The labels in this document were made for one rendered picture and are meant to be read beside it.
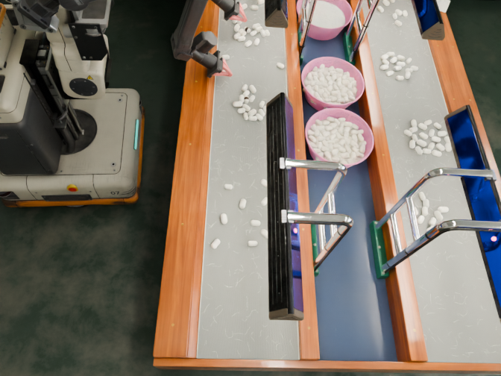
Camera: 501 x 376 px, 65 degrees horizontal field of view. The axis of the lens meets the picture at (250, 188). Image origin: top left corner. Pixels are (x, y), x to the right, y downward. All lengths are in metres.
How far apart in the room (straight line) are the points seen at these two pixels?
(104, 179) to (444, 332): 1.54
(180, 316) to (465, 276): 0.94
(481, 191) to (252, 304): 0.73
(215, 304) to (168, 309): 0.14
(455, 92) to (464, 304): 0.90
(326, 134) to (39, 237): 1.52
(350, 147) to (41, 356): 1.62
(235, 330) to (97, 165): 1.14
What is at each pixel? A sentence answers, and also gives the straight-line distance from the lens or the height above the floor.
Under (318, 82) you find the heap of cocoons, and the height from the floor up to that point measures 0.75.
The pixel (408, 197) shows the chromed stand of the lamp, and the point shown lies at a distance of 1.26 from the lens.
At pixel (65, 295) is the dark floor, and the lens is 2.14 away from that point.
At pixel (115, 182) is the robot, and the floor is 0.27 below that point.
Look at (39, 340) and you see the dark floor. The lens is 2.13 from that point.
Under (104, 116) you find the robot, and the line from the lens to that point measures 2.21.
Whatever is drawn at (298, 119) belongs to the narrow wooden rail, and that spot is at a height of 0.76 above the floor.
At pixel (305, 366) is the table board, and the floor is 0.74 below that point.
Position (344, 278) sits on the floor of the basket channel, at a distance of 1.41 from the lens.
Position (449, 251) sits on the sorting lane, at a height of 0.74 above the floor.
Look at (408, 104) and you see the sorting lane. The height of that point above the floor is 0.74.
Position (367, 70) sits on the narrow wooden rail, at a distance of 1.83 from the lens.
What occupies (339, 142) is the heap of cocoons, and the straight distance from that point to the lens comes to 1.57.
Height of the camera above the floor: 1.97
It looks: 62 degrees down
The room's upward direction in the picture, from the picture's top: 11 degrees clockwise
